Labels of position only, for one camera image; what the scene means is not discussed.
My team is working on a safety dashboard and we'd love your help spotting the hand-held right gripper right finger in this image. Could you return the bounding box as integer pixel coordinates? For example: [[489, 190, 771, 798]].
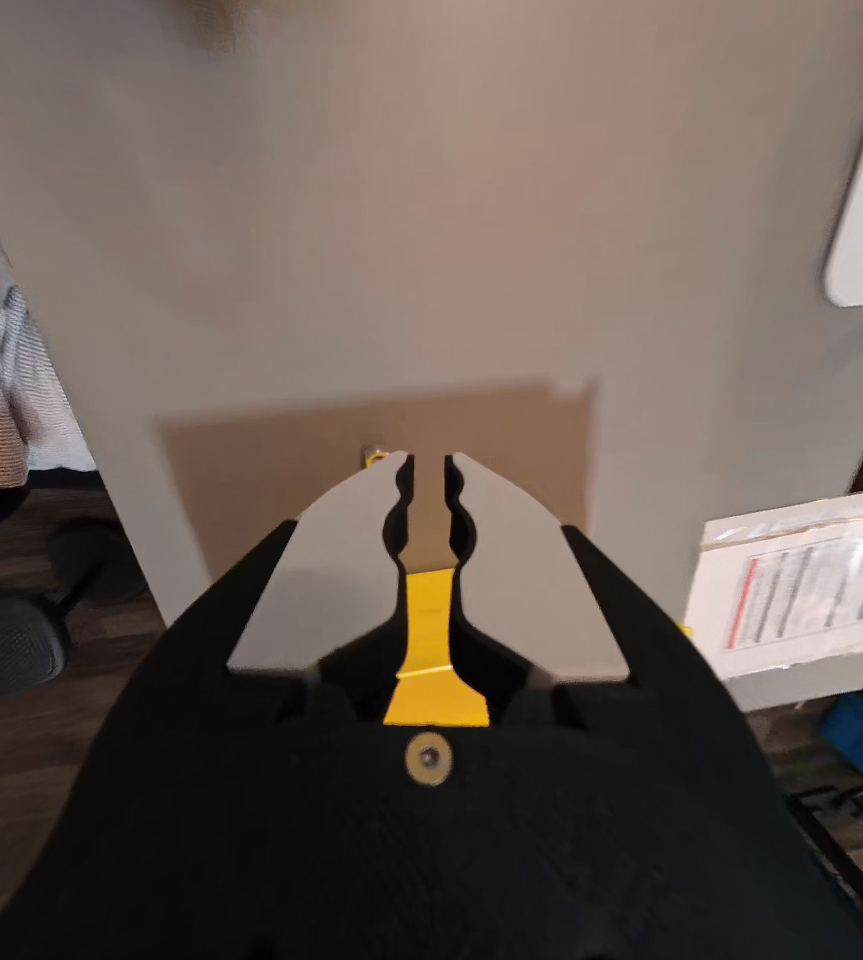
[[444, 452, 631, 684]]

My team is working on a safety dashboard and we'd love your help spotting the laminated instruction sheet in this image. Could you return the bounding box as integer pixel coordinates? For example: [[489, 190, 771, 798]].
[[682, 486, 863, 714]]

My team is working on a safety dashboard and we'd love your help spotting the grey desk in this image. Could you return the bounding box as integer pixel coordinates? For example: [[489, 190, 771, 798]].
[[0, 0, 863, 714]]

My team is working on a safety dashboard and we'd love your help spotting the brown cardboard sheet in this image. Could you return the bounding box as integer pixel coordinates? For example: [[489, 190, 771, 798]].
[[157, 382, 596, 582]]

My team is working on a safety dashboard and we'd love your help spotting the yellow plastic bin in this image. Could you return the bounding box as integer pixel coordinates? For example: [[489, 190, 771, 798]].
[[382, 568, 695, 727]]

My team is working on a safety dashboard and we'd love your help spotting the grey mesh office chair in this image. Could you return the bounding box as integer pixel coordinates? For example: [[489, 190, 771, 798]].
[[0, 517, 149, 714]]

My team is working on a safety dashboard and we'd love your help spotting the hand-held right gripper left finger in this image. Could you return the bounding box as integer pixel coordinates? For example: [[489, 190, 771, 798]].
[[227, 451, 415, 674]]

